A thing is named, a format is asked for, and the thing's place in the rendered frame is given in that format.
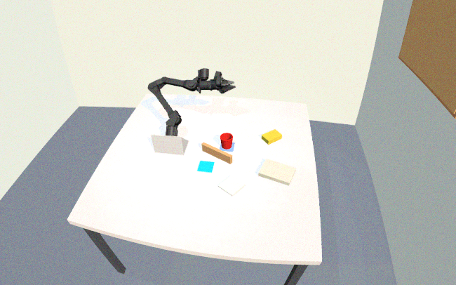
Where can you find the red cup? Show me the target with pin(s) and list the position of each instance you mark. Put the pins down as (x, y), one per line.
(226, 140)

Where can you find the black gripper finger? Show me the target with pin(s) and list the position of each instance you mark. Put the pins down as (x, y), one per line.
(225, 82)
(228, 88)

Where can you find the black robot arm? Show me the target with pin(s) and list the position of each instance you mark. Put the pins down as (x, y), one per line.
(198, 83)

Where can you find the yellow block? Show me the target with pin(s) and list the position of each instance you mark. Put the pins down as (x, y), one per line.
(271, 136)

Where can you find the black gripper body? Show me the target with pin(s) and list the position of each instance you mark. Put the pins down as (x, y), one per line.
(216, 85)

